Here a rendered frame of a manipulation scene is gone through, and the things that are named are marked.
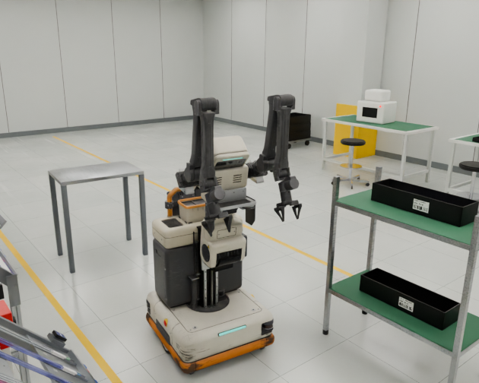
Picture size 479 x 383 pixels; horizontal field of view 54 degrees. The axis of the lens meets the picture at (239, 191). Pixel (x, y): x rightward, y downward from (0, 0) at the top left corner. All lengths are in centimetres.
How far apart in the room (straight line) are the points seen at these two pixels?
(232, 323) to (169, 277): 46
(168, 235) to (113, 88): 883
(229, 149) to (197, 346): 114
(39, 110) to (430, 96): 765
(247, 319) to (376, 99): 477
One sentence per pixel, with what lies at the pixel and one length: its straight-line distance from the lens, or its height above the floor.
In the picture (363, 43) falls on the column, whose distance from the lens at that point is 827.
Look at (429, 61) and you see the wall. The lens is 820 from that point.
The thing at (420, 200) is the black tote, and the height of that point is 104.
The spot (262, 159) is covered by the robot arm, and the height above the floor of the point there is 127.
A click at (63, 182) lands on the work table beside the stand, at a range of 403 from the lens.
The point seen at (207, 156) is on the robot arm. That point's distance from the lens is 224.
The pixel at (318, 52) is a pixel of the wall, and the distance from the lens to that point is 960.
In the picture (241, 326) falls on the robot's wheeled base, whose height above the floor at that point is 25.
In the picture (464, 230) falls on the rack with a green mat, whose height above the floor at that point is 95.
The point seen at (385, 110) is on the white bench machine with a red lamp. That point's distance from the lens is 707.
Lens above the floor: 186
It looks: 17 degrees down
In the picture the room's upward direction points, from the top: 1 degrees clockwise
